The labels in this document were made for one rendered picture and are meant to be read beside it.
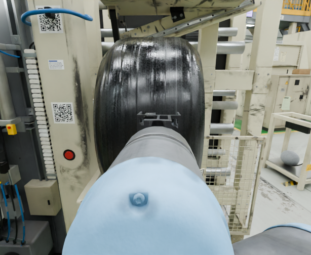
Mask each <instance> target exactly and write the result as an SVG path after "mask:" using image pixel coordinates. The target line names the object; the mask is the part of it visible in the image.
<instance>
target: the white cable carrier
mask: <svg viewBox="0 0 311 255"><path fill-rule="evenodd" d="M24 53H36V50H34V49H25V50H24ZM25 58H26V59H27V60H26V63H27V64H28V65H27V69H29V70H28V74H30V75H29V78H31V79H30V80H29V82H30V83H34V84H31V85H30V87H31V88H33V89H32V90H31V92H32V93H36V94H32V97H33V98H34V99H33V102H38V103H34V107H35V111H36V113H35V114H36V115H40V116H37V117H36V119H37V120H38V121H37V123H38V124H39V125H38V128H39V130H38V131H39V133H40V137H41V138H40V140H41V145H42V149H43V153H44V154H43V156H45V157H44V160H45V164H46V165H45V167H46V168H47V169H46V171H47V174H56V167H55V161H54V155H53V149H52V143H51V137H50V131H49V124H48V119H47V113H46V107H45V101H44V96H43V89H42V83H41V77H40V71H39V67H38V61H37V57H25ZM37 83H38V84H37ZM47 178H48V179H55V178H56V177H49V176H47Z"/></svg>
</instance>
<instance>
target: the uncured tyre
mask: <svg viewBox="0 0 311 255"><path fill-rule="evenodd" d="M140 111H142V114H145V113H153V112H155V114H156V115H177V112H179V113H180V115H181V127H180V134H181V135H182V136H183V137H184V138H185V139H186V141H187V143H188V144H189V146H190V148H191V150H192V152H193V154H194V157H195V159H196V161H197V164H198V167H199V169H201V165H202V157H203V147H204V133H205V89H204V76H203V68H202V62H201V58H200V55H199V53H198V51H197V50H196V49H195V48H194V47H193V46H192V45H191V44H190V43H189V42H188V41H187V40H186V39H183V38H179V37H127V38H123V39H120V40H117V41H116V42H115V43H114V44H113V45H112V47H111V48H110V49H109V50H108V51H107V52H106V53H105V55H104V56H103V58H102V60H101V63H100V66H99V69H98V73H97V78H96V85H95V93H94V108H93V127H94V142H95V150H96V157H97V162H98V166H99V169H100V172H101V175H103V174H104V173H105V172H106V171H107V170H108V169H109V167H110V166H111V164H112V163H113V162H114V160H115V159H116V157H117V156H118V155H119V153H120V152H121V151H122V149H123V148H124V147H125V145H126V144H127V142H128V141H129V140H130V138H131V137H132V136H133V135H134V134H136V133H137V114H138V113H139V112H140Z"/></svg>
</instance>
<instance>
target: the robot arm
mask: <svg viewBox="0 0 311 255"><path fill-rule="evenodd" d="M142 118H143V119H142ZM174 118H176V119H177V126H175V125H174ZM180 127H181V115H180V113H179V112H177V115H156V113H155V112H153V113H145V114H142V111H140V112H139V113H138V114H137V133H136V134H134V135H133V136H132V137H131V138H130V140H129V141H128V142H127V144H126V145H125V147H124V148H123V149H122V151H121V152H120V153H119V155H118V156H117V157H116V159H115V160H114V162H113V163H112V164H111V166H110V167H109V169H108V170H107V171H106V172H105V173H104V174H103V175H102V176H101V177H100V178H99V179H98V180H97V181H96V182H95V183H94V184H93V186H92V187H91V188H90V189H89V191H88V192H87V194H86V196H85V197H84V199H83V200H82V202H81V204H80V207H79V209H78V211H77V213H76V216H75V219H74V220H73V222H72V224H71V226H70V228H69V231H68V233H67V236H66V238H65V242H64V246H63V251H62V255H311V226H310V225H307V224H303V223H287V224H279V225H274V226H271V227H269V228H267V229H265V230H264V231H263V232H261V233H259V234H256V235H253V236H251V237H248V238H246V239H243V240H241V241H238V242H235V243H233V244H232V243H231V237H230V232H229V228H228V225H227V222H226V219H225V216H224V213H223V211H222V209H221V206H220V204H219V202H218V201H217V199H216V197H215V196H214V194H213V193H212V191H211V190H210V189H209V187H208V186H207V184H206V182H205V180H204V178H203V175H202V173H201V171H200V169H199V167H198V164H197V161H196V159H195V157H194V154H193V152H192V150H191V148H190V146H189V144H188V143H187V141H186V139H185V138H184V137H183V136H182V135H181V134H180Z"/></svg>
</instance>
